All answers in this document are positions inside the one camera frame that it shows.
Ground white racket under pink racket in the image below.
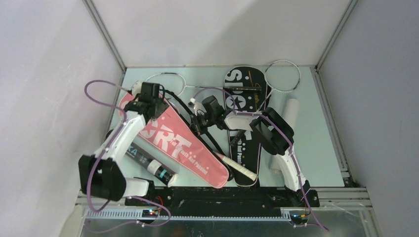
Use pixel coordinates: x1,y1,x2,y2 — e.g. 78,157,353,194
145,72,262,95

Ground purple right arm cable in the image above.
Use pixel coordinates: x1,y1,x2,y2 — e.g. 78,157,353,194
193,87,330,232

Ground pink racket cover bag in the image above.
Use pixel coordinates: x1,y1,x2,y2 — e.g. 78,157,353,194
137,105,229,189

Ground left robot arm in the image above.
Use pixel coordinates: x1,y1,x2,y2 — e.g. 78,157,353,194
78,81,169,206

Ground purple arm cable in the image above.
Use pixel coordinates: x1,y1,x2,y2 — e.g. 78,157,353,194
84,80,172,234
193,87,330,232

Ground black shuttlecock tube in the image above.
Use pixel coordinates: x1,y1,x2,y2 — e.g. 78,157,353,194
126,143,178,188

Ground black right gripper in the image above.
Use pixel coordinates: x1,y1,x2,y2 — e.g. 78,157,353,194
186,113,215,139

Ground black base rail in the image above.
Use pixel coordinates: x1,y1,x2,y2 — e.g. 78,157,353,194
126,186,320,218

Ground black racket cover bag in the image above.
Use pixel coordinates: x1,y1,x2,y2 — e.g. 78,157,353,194
223,66,271,175

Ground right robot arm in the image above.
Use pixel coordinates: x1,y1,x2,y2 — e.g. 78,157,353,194
188,96,314,208

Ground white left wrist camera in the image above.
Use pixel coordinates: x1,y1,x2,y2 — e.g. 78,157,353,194
130,81,142,96

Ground white shuttlecock tube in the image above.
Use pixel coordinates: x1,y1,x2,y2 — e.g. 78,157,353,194
270,98,299,174

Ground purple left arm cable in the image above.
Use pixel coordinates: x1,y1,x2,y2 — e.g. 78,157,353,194
84,80,172,234

